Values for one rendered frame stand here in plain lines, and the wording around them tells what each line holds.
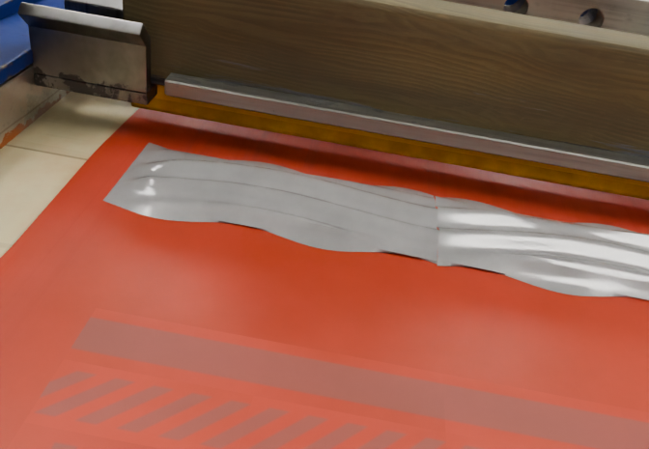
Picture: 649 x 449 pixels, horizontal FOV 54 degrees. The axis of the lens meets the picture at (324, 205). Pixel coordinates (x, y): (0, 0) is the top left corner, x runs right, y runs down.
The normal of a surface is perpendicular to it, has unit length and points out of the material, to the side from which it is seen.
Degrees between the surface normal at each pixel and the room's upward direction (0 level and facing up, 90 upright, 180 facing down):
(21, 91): 90
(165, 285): 0
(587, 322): 0
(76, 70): 90
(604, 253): 33
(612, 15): 90
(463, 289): 0
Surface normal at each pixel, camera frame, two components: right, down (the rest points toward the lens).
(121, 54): -0.11, 0.53
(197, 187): 0.17, -0.43
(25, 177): 0.14, -0.83
